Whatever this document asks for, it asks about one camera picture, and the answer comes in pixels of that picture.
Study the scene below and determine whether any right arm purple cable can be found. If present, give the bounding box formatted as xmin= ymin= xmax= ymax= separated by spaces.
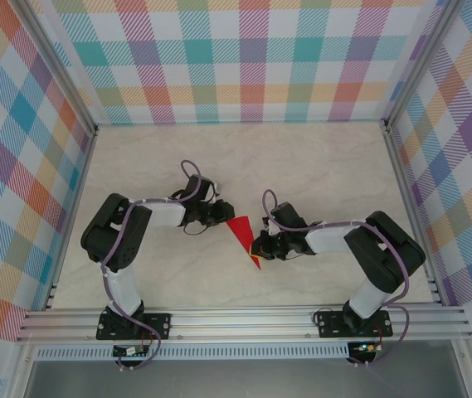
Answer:
xmin=261 ymin=189 xmax=413 ymax=369

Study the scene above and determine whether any left gripper thin black wire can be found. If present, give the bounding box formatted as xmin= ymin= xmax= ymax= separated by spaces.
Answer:
xmin=179 ymin=221 xmax=210 ymax=237

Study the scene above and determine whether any right gripper thin black wire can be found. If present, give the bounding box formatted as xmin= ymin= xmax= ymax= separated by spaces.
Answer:
xmin=279 ymin=248 xmax=308 ymax=263

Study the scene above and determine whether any left small circuit board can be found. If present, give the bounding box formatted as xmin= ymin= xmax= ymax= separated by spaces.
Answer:
xmin=112 ymin=344 xmax=150 ymax=357

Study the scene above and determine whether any perforated metal cable tray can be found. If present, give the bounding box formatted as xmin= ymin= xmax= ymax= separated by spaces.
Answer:
xmin=35 ymin=342 xmax=351 ymax=361

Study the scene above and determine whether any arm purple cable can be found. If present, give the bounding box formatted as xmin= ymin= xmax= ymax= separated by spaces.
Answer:
xmin=261 ymin=189 xmax=413 ymax=369
xmin=100 ymin=159 xmax=206 ymax=372

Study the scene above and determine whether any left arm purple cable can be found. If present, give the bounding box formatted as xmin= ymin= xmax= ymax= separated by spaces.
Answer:
xmin=100 ymin=159 xmax=206 ymax=372

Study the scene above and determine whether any long aluminium mounting rail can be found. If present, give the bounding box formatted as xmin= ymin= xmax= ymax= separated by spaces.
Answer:
xmin=15 ymin=304 xmax=472 ymax=343

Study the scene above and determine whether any aluminium frame post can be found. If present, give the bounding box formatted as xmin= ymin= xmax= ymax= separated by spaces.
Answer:
xmin=13 ymin=0 xmax=100 ymax=138
xmin=378 ymin=0 xmax=463 ymax=132

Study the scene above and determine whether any aluminium side rail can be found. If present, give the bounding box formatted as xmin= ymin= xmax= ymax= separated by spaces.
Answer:
xmin=42 ymin=128 xmax=100 ymax=312
xmin=382 ymin=122 xmax=444 ymax=308

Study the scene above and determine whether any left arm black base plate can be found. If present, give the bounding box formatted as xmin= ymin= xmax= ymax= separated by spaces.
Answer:
xmin=95 ymin=311 xmax=173 ymax=342

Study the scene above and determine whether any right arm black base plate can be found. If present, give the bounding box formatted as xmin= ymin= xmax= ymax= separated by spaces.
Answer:
xmin=317 ymin=310 xmax=393 ymax=339

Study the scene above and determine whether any red square paper sheet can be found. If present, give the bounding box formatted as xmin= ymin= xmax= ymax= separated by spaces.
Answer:
xmin=225 ymin=215 xmax=263 ymax=272

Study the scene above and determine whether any gripper thin black wire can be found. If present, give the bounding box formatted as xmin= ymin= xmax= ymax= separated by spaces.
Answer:
xmin=279 ymin=248 xmax=308 ymax=263
xmin=179 ymin=221 xmax=210 ymax=237

